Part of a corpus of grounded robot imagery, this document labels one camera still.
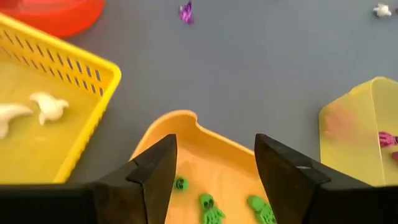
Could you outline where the orange plastic tray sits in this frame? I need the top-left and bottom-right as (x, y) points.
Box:
(129, 109), (280, 224)

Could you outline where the blue-grey table mat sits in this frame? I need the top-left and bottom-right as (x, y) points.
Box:
(58, 0), (398, 184)

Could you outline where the orange-red round plastic bowl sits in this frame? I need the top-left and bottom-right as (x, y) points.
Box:
(0, 0), (106, 39)

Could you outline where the white ghost figure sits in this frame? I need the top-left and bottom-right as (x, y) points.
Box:
(0, 103), (34, 140)
(29, 91), (70, 126)
(372, 2), (392, 18)

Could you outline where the yellow slotted plastic basket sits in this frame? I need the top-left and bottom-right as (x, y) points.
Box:
(0, 12), (123, 184)

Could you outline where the translucent yellow plastic tray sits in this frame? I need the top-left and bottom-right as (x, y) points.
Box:
(318, 76), (398, 187)

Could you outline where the green skeleton figure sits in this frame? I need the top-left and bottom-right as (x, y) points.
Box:
(247, 194), (278, 224)
(173, 175), (190, 192)
(198, 193), (227, 224)

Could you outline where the purple witch hat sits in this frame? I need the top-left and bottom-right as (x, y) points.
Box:
(178, 0), (195, 26)

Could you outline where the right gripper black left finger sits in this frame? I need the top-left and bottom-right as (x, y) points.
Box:
(0, 133), (178, 224)

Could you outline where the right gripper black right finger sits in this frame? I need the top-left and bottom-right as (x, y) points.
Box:
(254, 133), (398, 224)

